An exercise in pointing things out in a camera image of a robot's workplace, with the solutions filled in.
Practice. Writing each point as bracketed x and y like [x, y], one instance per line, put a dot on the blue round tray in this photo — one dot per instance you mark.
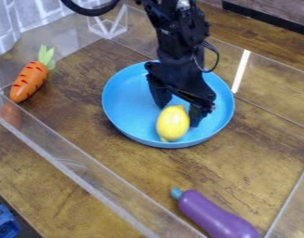
[129, 108]

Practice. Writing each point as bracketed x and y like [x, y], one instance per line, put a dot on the yellow toy lemon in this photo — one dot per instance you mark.
[172, 123]

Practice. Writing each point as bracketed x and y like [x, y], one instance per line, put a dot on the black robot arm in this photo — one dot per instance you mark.
[180, 26]

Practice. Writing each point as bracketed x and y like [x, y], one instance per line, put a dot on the clear acrylic enclosure wall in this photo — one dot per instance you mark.
[81, 182]

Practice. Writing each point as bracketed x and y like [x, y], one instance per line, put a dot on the orange toy carrot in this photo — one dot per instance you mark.
[33, 75]

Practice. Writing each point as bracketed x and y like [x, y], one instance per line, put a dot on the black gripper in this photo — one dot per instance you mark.
[179, 77]

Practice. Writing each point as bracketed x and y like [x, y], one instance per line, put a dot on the purple toy eggplant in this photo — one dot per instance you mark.
[216, 221]

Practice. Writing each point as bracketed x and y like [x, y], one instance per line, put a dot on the blue object at corner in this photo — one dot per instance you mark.
[9, 226]

